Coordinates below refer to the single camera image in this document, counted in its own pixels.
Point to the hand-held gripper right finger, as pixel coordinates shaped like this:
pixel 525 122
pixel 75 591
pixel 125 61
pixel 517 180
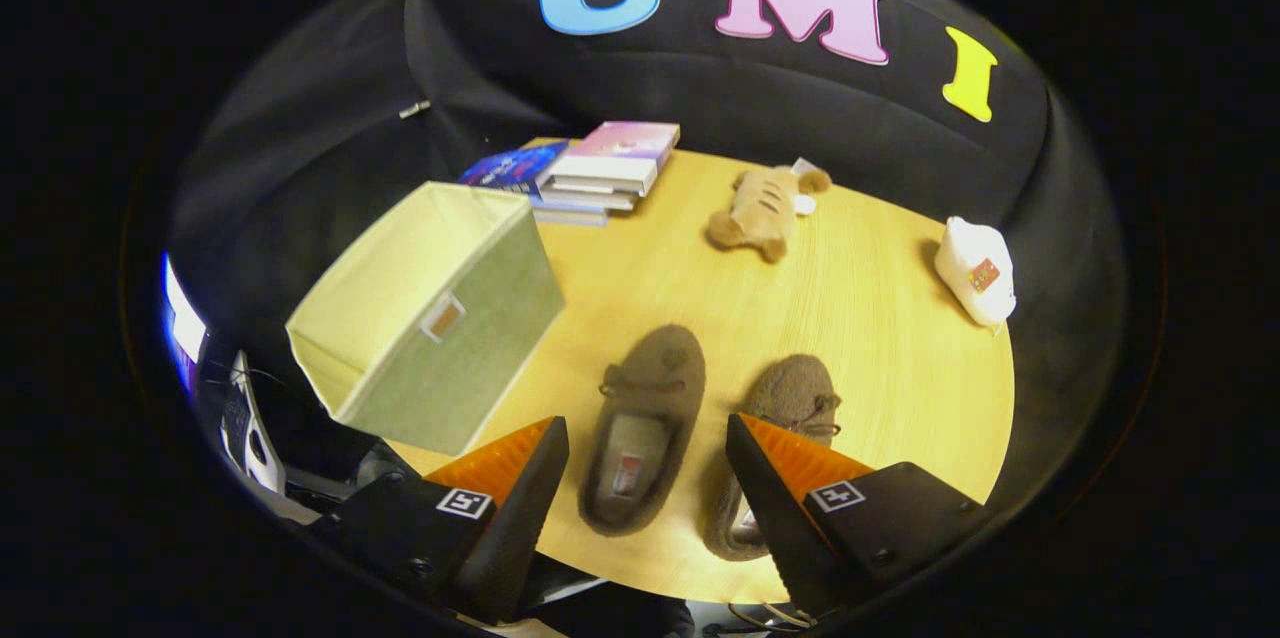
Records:
pixel 775 518

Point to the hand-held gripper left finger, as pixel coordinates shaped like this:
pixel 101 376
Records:
pixel 520 518

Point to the brown fuzzy shoe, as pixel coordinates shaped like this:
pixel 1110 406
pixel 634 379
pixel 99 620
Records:
pixel 650 368
pixel 795 388

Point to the green fabric storage box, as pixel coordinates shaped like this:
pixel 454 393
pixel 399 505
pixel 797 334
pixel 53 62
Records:
pixel 450 358

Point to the brown plush toy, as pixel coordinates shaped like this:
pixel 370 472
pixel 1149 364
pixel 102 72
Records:
pixel 760 213

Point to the pale blue cover book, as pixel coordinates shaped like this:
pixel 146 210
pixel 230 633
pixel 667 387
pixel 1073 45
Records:
pixel 570 216

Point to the white pouch with red label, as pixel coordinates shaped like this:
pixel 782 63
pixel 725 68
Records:
pixel 965 253

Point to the white cover book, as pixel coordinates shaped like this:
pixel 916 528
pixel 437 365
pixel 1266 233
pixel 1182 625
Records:
pixel 590 198

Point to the dark blue book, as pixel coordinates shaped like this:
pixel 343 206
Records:
pixel 505 168

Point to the pink cover book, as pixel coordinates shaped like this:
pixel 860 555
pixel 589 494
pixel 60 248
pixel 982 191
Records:
pixel 625 138

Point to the silver metal clip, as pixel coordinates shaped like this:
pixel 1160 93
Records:
pixel 414 108

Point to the black backdrop cloth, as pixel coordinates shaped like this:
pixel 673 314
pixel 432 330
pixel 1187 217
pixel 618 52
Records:
pixel 700 88

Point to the white plastic frame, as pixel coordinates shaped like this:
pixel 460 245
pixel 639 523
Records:
pixel 262 448

